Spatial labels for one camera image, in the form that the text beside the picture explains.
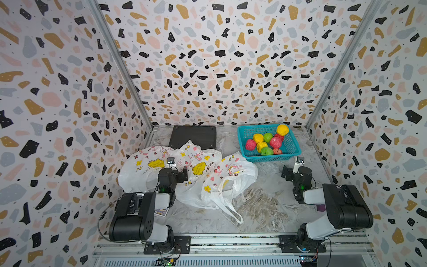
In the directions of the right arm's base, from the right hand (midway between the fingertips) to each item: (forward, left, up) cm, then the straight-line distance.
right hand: (295, 166), depth 95 cm
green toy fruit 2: (+8, +16, +3) cm, 18 cm away
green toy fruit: (+22, +13, 0) cm, 26 cm away
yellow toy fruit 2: (+21, +19, 0) cm, 29 cm away
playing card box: (-26, +71, -2) cm, 75 cm away
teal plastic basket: (+16, 0, 0) cm, 16 cm away
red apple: (+11, +9, 0) cm, 14 cm away
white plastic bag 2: (-2, +54, +6) cm, 55 cm away
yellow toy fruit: (+22, +5, +7) cm, 24 cm away
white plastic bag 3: (-15, +38, +11) cm, 42 cm away
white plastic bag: (-8, +85, +5) cm, 86 cm away
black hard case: (+22, +55, +1) cm, 59 cm away
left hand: (-3, +66, +3) cm, 66 cm away
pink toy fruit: (+15, +24, +1) cm, 29 cm away
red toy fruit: (+21, +6, +1) cm, 22 cm away
